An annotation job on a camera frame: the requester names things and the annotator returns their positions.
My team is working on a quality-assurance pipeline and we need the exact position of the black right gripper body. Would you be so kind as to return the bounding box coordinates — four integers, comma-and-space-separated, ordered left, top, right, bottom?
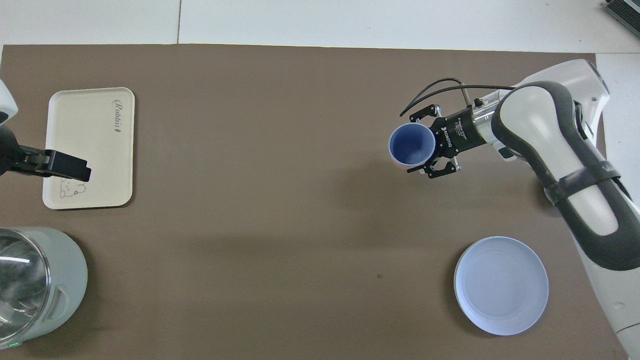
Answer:
432, 107, 488, 161

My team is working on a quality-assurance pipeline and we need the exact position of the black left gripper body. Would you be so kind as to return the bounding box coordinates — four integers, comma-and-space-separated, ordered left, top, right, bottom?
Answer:
0, 124, 23, 177

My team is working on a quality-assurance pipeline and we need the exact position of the blue cup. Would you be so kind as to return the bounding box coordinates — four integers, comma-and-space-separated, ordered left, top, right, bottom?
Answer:
388, 122, 437, 169

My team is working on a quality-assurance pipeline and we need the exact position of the cream rabbit print tray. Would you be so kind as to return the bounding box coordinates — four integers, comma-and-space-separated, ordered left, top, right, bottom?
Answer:
42, 87, 136, 210

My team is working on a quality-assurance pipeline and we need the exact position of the pale blue plate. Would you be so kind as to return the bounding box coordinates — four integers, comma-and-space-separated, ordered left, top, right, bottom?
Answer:
453, 236, 550, 336

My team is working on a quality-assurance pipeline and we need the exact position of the glass pot lid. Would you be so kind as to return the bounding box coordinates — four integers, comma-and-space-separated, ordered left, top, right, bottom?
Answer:
0, 230, 52, 341

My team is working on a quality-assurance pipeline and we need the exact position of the brown table mat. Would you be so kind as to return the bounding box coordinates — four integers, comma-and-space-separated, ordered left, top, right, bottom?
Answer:
0, 44, 628, 360

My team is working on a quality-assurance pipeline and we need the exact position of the grey ribbed device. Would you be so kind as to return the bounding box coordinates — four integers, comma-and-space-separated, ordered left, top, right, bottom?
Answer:
602, 0, 640, 26

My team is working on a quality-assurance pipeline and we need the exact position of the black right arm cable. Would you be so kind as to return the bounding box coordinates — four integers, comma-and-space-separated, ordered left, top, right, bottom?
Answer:
399, 77, 516, 117

